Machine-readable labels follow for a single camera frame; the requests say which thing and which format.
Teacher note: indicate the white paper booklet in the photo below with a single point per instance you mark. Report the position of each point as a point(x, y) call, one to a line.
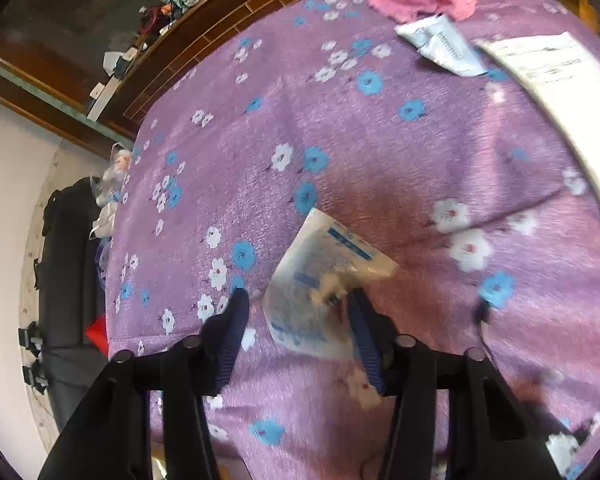
point(563, 77)

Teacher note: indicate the red gift bag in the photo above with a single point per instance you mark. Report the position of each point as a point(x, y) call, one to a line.
point(97, 334)

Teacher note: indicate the dark wooden cabinet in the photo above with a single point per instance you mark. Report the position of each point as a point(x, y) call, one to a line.
point(89, 70)

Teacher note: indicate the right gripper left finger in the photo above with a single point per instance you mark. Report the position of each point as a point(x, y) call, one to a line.
point(222, 339)

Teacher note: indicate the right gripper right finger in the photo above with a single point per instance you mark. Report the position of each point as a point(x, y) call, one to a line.
point(374, 334)

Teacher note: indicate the purple floral tablecloth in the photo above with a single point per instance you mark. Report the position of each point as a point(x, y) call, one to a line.
point(462, 182)

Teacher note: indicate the white blue plastic packet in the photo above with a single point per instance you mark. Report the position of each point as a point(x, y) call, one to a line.
point(304, 302)

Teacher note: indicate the white crumpled sachet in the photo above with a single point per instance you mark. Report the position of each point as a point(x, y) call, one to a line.
point(437, 39)

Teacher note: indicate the black sofa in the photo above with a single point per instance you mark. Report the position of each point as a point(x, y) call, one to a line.
point(70, 298)

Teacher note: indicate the clear plastic bags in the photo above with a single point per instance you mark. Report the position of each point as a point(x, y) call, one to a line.
point(108, 191)

